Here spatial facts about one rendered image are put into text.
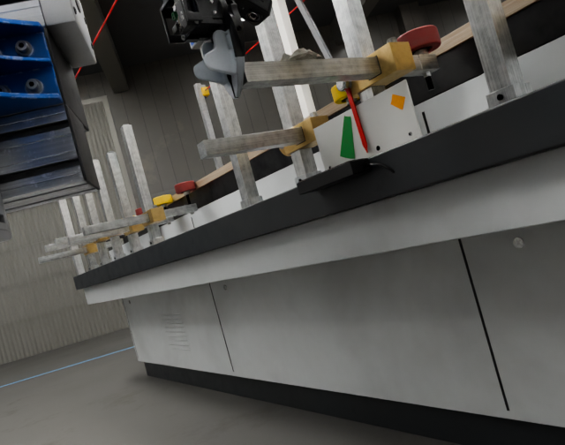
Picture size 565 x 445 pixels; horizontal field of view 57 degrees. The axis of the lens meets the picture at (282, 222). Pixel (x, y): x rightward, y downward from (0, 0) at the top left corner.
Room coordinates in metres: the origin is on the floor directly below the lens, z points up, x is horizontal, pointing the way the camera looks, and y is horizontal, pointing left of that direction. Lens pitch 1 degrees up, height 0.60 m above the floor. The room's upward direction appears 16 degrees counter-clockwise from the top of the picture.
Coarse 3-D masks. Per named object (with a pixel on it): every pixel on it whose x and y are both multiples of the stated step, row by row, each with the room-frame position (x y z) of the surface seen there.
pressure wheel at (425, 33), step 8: (408, 32) 0.96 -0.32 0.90; (416, 32) 0.95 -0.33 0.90; (424, 32) 0.95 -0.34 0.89; (432, 32) 0.95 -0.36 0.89; (400, 40) 0.97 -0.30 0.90; (408, 40) 0.96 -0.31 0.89; (416, 40) 0.95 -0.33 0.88; (424, 40) 0.95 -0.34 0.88; (432, 40) 0.95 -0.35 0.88; (440, 40) 0.97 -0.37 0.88; (416, 48) 0.96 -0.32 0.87; (424, 48) 0.98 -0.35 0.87; (432, 48) 0.99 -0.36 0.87; (432, 80) 0.99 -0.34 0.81; (432, 88) 0.98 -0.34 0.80
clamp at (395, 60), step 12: (384, 48) 0.88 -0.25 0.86; (396, 48) 0.88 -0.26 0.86; (408, 48) 0.89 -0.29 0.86; (384, 60) 0.89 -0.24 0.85; (396, 60) 0.87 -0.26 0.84; (408, 60) 0.89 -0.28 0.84; (384, 72) 0.89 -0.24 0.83; (396, 72) 0.89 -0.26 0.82; (408, 72) 0.91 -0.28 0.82; (360, 84) 0.94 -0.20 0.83; (372, 84) 0.92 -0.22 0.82; (384, 84) 0.95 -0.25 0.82
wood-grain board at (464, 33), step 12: (516, 0) 0.90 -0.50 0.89; (528, 0) 0.89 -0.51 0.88; (504, 12) 0.93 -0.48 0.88; (516, 12) 0.91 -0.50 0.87; (468, 24) 0.99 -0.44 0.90; (444, 36) 1.03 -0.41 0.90; (456, 36) 1.01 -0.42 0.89; (468, 36) 0.99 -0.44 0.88; (444, 48) 1.04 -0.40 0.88; (324, 108) 1.36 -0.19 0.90; (336, 108) 1.32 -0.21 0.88; (252, 156) 1.68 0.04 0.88; (228, 168) 1.82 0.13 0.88; (204, 180) 1.99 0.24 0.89; (168, 204) 2.32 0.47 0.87
